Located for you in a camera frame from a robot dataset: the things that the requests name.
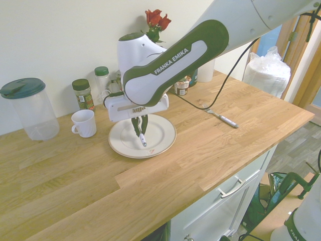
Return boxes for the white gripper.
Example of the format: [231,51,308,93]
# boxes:
[103,93,170,138]

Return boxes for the white gold-rimmed plate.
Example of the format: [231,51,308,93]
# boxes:
[108,113,177,159]

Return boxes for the small clear measuring cup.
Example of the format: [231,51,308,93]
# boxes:
[100,89,111,107]

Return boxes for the glass french press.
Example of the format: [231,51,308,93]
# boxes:
[109,69,124,94]

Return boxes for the white ceramic mug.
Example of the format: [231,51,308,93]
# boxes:
[71,109,98,139]

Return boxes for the clear bottle with green cap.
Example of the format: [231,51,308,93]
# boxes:
[94,66,111,106]

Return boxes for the spice jar with dark lid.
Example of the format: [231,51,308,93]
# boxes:
[71,78,96,112]

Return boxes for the large dark supplement tub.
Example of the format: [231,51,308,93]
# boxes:
[187,69,199,88]

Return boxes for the white cylindrical container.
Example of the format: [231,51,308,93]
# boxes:
[197,58,216,83]

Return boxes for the red roses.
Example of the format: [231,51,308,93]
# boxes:
[139,9,173,44]

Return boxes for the clear container with teal lid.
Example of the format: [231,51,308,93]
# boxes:
[0,77,60,142]

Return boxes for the white kitchen cabinet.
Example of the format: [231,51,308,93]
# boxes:
[140,144,279,241]

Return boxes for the plastic-wrapped white roll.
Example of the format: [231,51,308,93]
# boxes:
[241,45,292,100]

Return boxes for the green shopping bag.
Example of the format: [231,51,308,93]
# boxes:
[240,171,285,228]

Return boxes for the green metal clamp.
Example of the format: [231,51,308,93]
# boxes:
[265,161,321,215]

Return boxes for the white-handled fork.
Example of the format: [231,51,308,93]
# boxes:
[201,102,239,129]

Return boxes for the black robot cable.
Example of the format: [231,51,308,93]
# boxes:
[101,4,321,110]

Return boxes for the metal drawer handle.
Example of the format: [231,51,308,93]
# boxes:
[217,175,246,199]

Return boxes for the wooden door frame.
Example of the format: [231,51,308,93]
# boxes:
[277,11,321,109]

